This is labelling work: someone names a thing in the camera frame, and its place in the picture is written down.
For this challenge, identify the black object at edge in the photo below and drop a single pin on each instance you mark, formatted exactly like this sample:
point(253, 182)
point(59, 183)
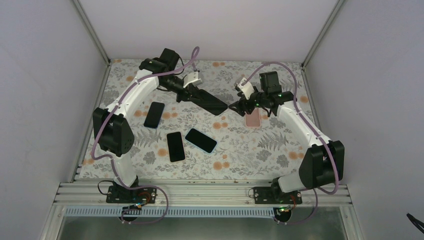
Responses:
point(416, 222)

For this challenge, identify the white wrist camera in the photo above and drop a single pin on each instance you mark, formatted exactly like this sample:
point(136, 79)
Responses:
point(194, 78)
point(244, 88)

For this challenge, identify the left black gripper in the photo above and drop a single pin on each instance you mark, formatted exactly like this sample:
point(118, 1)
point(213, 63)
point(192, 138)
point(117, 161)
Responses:
point(190, 90)

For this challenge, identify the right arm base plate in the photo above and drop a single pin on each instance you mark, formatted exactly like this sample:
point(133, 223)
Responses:
point(263, 195)

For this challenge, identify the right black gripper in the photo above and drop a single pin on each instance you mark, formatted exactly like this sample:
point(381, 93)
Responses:
point(240, 105)

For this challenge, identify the phone in beige case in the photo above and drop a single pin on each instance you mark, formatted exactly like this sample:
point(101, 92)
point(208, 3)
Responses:
point(175, 146)

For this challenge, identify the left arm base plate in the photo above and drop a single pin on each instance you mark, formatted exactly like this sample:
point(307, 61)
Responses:
point(120, 195)

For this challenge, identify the phone in blue case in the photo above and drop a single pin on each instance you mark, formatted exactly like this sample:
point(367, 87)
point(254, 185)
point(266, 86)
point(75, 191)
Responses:
point(201, 140)

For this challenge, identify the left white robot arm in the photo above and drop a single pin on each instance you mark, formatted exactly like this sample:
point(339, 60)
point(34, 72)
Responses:
point(113, 136)

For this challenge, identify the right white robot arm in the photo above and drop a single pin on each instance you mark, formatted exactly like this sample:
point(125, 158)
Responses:
point(323, 161)

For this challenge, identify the aluminium mounting rail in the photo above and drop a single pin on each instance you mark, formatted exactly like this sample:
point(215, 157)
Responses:
point(188, 200)

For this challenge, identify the floral table mat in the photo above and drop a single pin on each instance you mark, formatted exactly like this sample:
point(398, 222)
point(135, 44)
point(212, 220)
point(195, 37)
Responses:
point(242, 153)

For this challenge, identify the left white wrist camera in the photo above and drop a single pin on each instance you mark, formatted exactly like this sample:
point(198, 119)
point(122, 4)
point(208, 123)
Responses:
point(194, 78)

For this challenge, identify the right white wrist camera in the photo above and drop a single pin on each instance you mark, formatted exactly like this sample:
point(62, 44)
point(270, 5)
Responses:
point(244, 88)

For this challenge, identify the pink phone case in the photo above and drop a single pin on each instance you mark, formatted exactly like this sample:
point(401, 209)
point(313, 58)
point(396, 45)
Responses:
point(253, 120)

